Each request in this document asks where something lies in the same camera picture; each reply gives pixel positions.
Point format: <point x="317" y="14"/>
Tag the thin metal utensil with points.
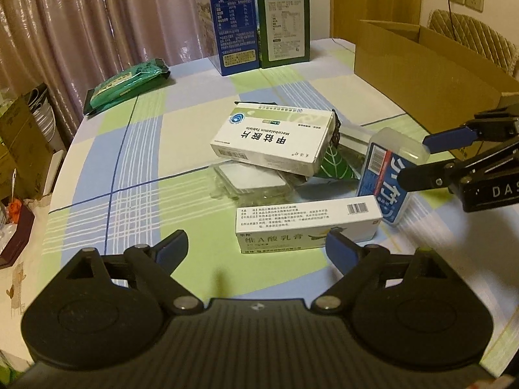
<point x="14" y="184"/>

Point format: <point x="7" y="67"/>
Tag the checked tablecloth desktop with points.
<point x="142" y="162"/>

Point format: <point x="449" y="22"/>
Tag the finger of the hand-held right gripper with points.
<point x="446" y="137"/>
<point x="425" y="177"/>

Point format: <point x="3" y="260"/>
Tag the clear plastic blister tray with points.
<point x="251" y="181"/>

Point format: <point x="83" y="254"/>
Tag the dark red box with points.
<point x="18" y="239"/>

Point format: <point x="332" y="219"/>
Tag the clear case with blue label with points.
<point x="377" y="174"/>

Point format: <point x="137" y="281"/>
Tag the stack of metal bowls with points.
<point x="42" y="117"/>

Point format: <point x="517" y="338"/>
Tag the small brown cardboard box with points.
<point x="24" y="150"/>

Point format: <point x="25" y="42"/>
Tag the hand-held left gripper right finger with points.
<point x="340" y="251"/>

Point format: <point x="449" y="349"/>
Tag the large cardboard box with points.
<point x="405" y="73"/>

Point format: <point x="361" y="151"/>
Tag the dark green carton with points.
<point x="284" y="24"/>

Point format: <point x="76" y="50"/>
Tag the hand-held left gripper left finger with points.
<point x="170" y="248"/>

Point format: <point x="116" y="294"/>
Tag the long white ointment box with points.
<point x="300" y="219"/>

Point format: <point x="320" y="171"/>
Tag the small orange object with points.
<point x="14" y="210"/>

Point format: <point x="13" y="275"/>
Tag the white medicine tablet box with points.
<point x="271" y="142"/>

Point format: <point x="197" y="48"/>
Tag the green and silver foil pouch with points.
<point x="336" y="164"/>

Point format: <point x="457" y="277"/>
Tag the green wrapped packet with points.
<point x="125" y="85"/>

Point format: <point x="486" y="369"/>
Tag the tall blue carton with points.
<point x="237" y="20"/>

